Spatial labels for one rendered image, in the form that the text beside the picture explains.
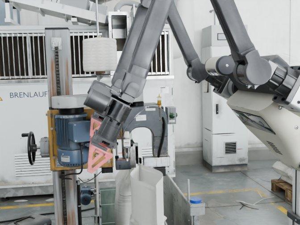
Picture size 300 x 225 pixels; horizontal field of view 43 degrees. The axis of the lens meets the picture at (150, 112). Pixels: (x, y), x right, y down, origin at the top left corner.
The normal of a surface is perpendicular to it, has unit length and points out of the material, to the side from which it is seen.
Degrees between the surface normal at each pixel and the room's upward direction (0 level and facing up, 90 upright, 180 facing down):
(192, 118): 90
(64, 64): 90
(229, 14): 91
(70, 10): 90
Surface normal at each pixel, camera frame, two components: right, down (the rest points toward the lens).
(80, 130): 0.54, 0.07
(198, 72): 0.15, 0.10
